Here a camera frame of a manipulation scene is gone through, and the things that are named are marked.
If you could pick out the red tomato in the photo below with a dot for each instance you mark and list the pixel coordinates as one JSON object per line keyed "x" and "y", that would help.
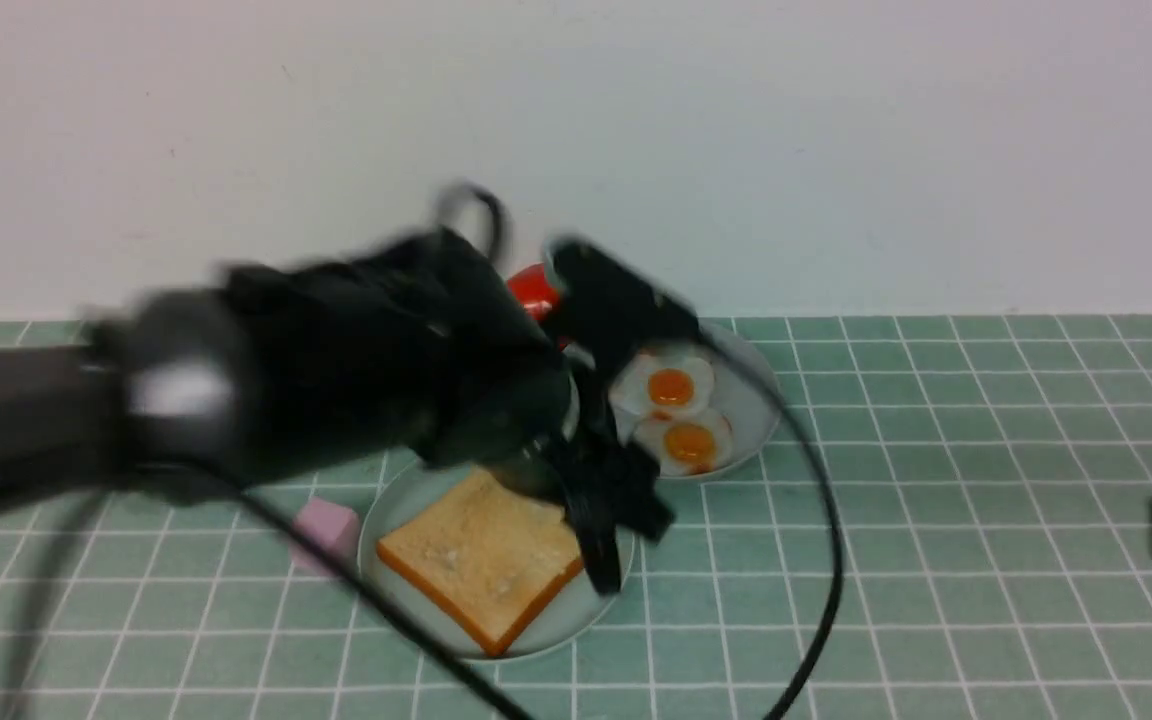
{"x": 532, "y": 290}

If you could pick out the pink cube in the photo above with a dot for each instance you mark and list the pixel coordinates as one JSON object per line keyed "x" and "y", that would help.
{"x": 332, "y": 526}

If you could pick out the grey plate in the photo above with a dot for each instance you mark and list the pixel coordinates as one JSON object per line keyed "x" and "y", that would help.
{"x": 744, "y": 392}

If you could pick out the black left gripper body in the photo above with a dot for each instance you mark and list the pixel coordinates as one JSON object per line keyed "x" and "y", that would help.
{"x": 447, "y": 360}

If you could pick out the teal green plate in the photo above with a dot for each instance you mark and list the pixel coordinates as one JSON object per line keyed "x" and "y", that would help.
{"x": 406, "y": 505}

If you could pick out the fried egg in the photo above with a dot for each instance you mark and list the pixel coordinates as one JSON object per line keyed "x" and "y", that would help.
{"x": 685, "y": 447}
{"x": 672, "y": 383}

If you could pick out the toast slice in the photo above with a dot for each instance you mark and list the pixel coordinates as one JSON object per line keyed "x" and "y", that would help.
{"x": 481, "y": 560}

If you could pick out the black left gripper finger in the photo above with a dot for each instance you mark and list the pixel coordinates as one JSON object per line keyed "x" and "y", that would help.
{"x": 632, "y": 476}
{"x": 594, "y": 509}

